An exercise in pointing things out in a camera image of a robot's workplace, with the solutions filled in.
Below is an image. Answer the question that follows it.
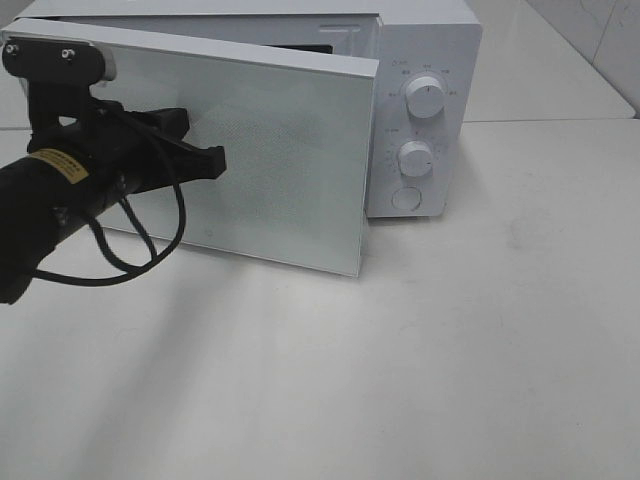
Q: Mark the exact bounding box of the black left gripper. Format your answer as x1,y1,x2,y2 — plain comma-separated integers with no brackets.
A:
24,82,226,220

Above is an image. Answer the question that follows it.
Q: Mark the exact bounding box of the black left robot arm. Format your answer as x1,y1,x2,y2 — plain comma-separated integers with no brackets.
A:
1,81,226,304

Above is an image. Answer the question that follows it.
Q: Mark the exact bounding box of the white microwave oven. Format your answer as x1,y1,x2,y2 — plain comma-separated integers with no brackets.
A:
20,1,482,218

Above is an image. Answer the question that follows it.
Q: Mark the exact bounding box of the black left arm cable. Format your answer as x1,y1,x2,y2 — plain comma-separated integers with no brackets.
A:
34,107,187,289

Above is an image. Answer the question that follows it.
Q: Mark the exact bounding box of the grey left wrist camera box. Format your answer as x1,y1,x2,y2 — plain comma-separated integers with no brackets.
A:
2,35,117,86

